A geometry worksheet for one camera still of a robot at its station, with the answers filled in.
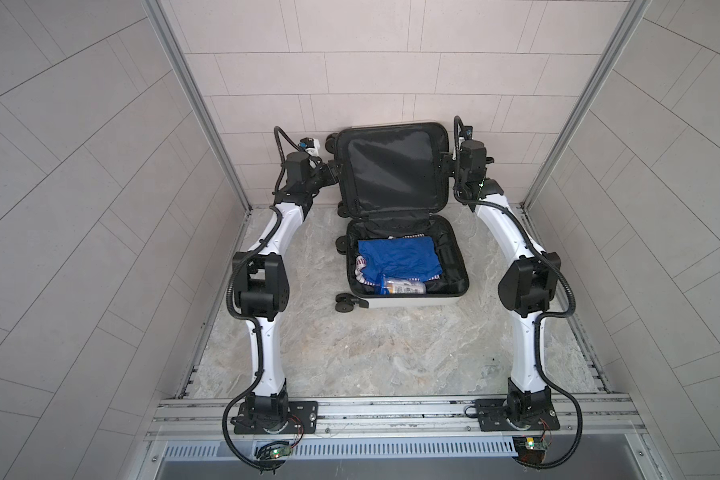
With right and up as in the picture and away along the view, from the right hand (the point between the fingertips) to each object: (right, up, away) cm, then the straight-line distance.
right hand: (449, 148), depth 91 cm
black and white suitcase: (-18, -10, +9) cm, 22 cm away
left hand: (-33, -3, -1) cm, 33 cm away
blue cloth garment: (-10, -34, +4) cm, 36 cm away
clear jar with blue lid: (-20, -41, -6) cm, 46 cm away
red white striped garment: (-27, -35, +3) cm, 45 cm away
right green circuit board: (+13, -76, -23) cm, 80 cm away
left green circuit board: (-46, -74, -25) cm, 91 cm away
